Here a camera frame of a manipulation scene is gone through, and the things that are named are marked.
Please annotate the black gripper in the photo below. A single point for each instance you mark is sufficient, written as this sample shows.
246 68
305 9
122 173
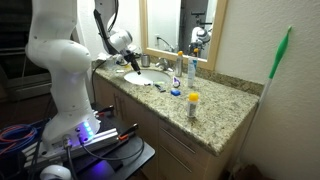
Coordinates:
129 57

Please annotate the green pump bottle black pump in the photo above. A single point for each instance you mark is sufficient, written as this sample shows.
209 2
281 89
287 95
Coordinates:
157 83

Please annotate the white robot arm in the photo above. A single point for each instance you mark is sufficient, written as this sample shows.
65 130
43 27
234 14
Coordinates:
63 66

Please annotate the white oval sink basin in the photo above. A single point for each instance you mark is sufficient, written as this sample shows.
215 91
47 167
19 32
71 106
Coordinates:
146 77

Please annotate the silver spray bottle yellow cap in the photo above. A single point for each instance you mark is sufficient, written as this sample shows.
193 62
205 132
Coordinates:
179 65

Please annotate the clear spray bottle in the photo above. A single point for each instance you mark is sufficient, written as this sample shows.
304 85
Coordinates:
191 71

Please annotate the white bottle yellow cap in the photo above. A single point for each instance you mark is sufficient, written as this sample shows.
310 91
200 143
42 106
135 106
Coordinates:
192 106

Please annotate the stainless steel tumbler cup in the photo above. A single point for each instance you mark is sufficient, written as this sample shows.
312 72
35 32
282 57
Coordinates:
145 60

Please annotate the chrome faucet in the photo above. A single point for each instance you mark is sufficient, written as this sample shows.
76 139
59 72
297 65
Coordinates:
162 63

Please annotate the black orange clamp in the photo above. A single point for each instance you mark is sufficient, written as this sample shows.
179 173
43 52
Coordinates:
129 130
106 110

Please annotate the wooden vanity cabinet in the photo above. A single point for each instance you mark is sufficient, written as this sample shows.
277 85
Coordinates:
143 126

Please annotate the wood framed mirror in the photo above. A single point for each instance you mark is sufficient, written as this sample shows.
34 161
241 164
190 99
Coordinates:
213 40

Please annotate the black robot cart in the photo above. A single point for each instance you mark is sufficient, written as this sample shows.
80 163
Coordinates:
133 156

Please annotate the white round device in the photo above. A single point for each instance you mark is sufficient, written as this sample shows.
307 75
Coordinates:
55 173

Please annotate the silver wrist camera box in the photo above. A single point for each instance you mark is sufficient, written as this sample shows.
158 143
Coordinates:
118 59

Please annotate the aluminium mounting rail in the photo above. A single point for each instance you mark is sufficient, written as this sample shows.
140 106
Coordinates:
96 140

